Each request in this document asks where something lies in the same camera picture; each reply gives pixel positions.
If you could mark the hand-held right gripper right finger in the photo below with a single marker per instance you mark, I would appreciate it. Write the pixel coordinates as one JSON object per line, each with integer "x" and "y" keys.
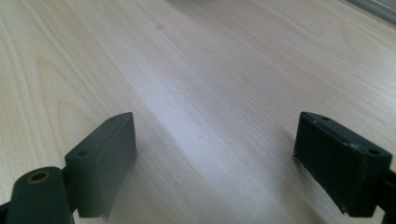
{"x": 339, "y": 168}

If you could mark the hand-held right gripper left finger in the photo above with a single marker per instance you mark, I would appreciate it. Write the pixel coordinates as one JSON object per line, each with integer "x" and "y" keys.
{"x": 99, "y": 168}

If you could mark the aluminium floor rail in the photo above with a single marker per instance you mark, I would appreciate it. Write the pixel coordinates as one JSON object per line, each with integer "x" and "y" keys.
{"x": 376, "y": 7}

